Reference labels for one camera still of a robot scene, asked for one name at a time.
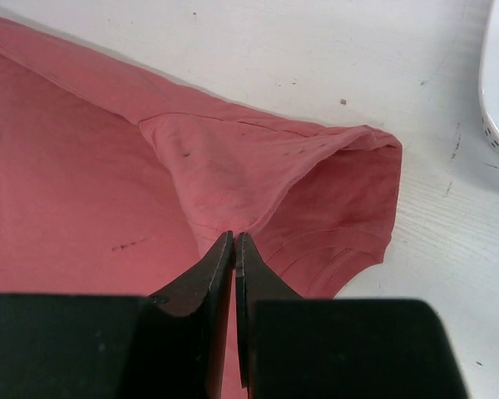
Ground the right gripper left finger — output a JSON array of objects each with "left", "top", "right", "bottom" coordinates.
[{"left": 0, "top": 232, "right": 234, "bottom": 398}]

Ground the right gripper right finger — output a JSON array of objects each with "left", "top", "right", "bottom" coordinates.
[{"left": 235, "top": 233, "right": 467, "bottom": 398}]

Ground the red t shirt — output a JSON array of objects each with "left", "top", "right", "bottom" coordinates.
[{"left": 0, "top": 10, "right": 403, "bottom": 300}]

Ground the white plastic basket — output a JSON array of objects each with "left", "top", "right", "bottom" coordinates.
[{"left": 478, "top": 0, "right": 499, "bottom": 155}]

